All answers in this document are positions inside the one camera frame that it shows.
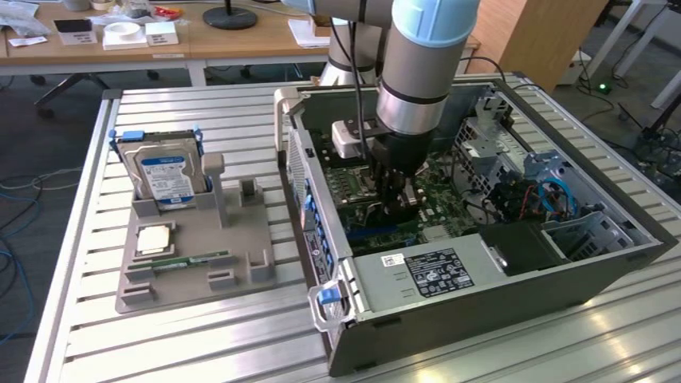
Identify white table frame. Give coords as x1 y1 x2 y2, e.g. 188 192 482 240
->
578 0 681 111

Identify metal disk bay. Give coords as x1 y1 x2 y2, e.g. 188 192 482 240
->
541 210 636 263

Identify black stand with cables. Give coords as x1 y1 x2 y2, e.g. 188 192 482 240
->
616 91 681 179

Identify black fan shroud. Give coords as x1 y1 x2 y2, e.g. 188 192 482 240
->
474 221 566 277

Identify green motherboard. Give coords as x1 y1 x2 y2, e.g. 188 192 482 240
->
317 141 482 257

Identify white bowl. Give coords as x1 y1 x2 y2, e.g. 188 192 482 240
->
104 22 143 41

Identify blue expansion slot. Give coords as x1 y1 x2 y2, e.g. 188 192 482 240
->
345 226 398 241

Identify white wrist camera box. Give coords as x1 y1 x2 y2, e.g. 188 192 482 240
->
330 119 374 160

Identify white base block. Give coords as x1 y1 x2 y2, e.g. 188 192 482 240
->
103 31 149 52

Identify red small item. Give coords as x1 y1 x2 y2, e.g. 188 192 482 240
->
152 5 185 22

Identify silver CPU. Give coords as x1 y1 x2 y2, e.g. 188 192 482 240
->
133 226 175 257

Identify hard disk with blue bracket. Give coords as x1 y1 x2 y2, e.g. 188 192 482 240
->
105 126 209 211

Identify stack of white papers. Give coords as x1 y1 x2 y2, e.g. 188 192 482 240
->
287 18 332 49

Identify white paper card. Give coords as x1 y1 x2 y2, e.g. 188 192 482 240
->
7 35 49 48

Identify black cable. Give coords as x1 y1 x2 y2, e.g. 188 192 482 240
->
457 57 536 89

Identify brown cardboard box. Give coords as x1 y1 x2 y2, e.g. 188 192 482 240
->
308 11 334 31

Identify CPU socket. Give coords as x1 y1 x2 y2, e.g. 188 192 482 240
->
350 167 382 195

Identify wooden cabinet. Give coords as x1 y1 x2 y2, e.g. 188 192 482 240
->
460 0 610 93

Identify perforated metal drive cage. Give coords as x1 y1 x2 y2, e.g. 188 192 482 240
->
454 91 533 192

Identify white power box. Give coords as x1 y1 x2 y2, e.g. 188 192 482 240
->
568 49 593 87

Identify black graphics card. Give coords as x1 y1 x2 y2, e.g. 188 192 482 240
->
365 201 420 232

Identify blue wire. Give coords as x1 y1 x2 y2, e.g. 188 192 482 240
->
530 177 581 219

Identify dark grey PC case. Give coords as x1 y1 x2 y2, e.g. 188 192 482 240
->
273 77 681 378

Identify white box with black lid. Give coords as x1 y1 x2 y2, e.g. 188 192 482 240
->
55 18 99 46

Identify clear plastic bag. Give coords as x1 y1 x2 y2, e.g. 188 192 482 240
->
0 1 53 38

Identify black round lamp base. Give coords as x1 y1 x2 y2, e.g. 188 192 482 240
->
201 0 261 31

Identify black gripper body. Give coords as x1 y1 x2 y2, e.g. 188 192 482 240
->
370 132 433 180

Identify grey parts rack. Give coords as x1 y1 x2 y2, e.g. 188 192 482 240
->
113 152 279 317

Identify white floor cable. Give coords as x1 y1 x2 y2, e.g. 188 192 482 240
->
0 165 87 193

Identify wooden desk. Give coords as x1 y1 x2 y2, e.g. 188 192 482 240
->
0 0 482 77

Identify blue floor cable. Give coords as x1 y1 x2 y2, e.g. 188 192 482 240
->
0 190 41 345

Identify grey power supply unit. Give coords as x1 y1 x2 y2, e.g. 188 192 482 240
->
349 233 508 313

